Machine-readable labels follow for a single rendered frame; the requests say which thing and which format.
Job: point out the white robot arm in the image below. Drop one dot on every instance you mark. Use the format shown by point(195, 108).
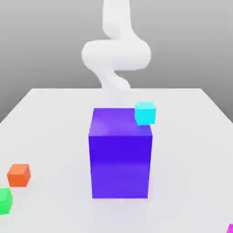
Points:
point(116, 54)

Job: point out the small cyan cube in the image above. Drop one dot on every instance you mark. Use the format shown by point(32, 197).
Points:
point(145, 113)

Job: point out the small green cube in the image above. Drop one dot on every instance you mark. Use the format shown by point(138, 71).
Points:
point(4, 201)

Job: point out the small orange cube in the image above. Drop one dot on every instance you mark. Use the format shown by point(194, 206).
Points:
point(18, 175)

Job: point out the large purple box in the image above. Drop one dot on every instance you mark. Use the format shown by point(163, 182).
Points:
point(120, 163)

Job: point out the small magenta cube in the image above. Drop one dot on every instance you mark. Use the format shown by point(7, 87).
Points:
point(230, 229)

